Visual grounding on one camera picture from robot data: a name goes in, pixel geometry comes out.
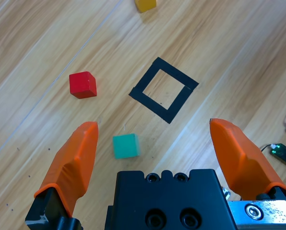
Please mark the green wooden cube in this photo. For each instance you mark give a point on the green wooden cube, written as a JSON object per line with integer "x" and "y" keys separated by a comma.
{"x": 125, "y": 146}

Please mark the black tape square outline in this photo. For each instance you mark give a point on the black tape square outline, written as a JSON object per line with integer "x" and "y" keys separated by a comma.
{"x": 150, "y": 104}

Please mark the small green circuit board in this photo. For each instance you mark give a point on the small green circuit board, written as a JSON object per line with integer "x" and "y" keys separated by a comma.
{"x": 285, "y": 157}

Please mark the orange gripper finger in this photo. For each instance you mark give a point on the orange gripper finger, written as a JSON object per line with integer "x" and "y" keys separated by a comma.
{"x": 241, "y": 163}
{"x": 68, "y": 172}

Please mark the red wooden cube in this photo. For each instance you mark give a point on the red wooden cube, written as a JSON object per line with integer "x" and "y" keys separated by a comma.
{"x": 81, "y": 83}

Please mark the yellow wooden cube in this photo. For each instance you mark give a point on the yellow wooden cube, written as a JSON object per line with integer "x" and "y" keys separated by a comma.
{"x": 145, "y": 4}

